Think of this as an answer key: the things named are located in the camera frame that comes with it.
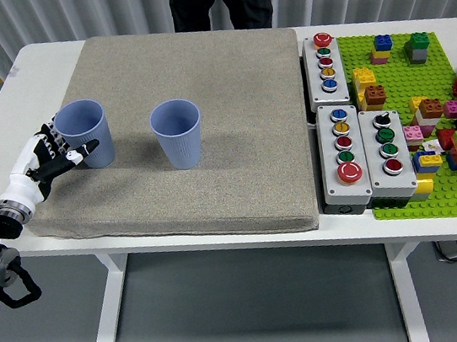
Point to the person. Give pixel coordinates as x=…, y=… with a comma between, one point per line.
x=243, y=3

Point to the grey-brown mat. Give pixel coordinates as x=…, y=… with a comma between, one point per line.
x=228, y=137

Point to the green brick baseplate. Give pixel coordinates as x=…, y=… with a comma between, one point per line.
x=397, y=70

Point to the magenta toy brick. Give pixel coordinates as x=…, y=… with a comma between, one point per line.
x=453, y=109

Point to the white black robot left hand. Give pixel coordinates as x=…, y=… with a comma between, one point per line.
x=21, y=183

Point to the pink toy brick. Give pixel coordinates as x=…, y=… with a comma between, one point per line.
x=413, y=133
x=378, y=60

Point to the grey five-button control box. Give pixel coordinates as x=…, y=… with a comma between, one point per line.
x=341, y=95
x=335, y=190

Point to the grey four-button control box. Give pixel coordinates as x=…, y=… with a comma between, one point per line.
x=372, y=151

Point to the red toy brick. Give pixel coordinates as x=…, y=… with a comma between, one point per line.
x=446, y=139

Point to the grey toy brick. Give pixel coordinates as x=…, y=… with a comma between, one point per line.
x=418, y=56

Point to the brown toy brick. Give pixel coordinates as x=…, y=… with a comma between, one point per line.
x=375, y=95
x=431, y=108

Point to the blue ribbed cup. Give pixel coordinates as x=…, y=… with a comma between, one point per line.
x=103, y=154
x=183, y=152

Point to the white table leg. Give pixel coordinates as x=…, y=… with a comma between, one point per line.
x=111, y=306
x=407, y=290

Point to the white toy brick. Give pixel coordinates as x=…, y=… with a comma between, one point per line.
x=423, y=118

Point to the yellow cylinder toy brick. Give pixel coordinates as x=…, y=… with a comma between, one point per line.
x=424, y=185

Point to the green toy brick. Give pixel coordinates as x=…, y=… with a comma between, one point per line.
x=419, y=41

